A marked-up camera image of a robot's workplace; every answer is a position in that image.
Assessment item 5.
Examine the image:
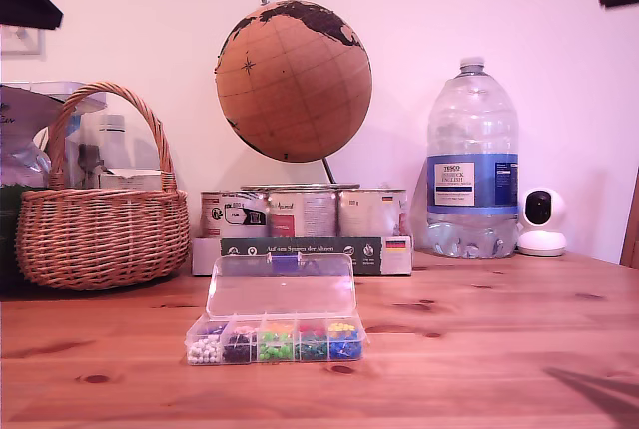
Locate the heap of teal pins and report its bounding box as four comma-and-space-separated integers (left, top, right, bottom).
298, 334, 329, 362

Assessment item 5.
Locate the heap of blue pins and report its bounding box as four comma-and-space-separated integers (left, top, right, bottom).
328, 334, 362, 361

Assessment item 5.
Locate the heap of light green pins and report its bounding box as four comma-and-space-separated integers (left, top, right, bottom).
257, 333, 294, 363

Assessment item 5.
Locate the heap of black pins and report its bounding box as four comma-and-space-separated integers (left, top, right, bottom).
222, 336, 256, 364

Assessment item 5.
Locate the heap of white pins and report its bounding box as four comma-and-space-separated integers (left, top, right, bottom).
187, 337, 222, 365

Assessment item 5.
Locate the tin can with red label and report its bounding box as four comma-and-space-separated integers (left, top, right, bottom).
267, 189, 339, 238

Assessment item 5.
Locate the white labelled tin can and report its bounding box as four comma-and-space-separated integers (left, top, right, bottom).
337, 188, 408, 238
200, 190, 269, 239

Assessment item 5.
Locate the cardboard tray with dark sleeve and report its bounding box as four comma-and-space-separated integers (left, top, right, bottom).
192, 234, 414, 277

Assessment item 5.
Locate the cork globe on metal stand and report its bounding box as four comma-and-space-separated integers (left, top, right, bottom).
213, 0, 373, 192

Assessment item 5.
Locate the clear plastic pin organiser box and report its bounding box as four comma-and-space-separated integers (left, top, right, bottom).
184, 252, 369, 366

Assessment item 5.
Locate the large clear water bottle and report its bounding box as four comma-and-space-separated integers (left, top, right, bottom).
416, 55, 520, 259

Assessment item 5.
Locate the small white cardboard box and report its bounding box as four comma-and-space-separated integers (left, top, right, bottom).
98, 168, 164, 191

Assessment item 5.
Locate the white plastic bottle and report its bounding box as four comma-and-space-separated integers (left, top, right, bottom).
97, 114, 134, 171

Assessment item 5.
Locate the clear plastic container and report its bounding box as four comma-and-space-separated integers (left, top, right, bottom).
27, 80, 109, 189

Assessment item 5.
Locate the silver foil bag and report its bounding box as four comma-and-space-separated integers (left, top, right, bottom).
0, 83, 66, 189

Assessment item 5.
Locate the dark green package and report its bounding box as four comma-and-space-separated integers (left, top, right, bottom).
0, 184, 24, 295

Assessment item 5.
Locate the brown wicker basket with handle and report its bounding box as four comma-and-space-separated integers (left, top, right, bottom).
13, 80, 191, 292

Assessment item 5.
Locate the small white round camera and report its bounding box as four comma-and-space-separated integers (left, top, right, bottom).
516, 187, 569, 257

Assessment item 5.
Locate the white wall light switch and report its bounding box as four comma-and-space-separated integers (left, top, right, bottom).
0, 24, 46, 57

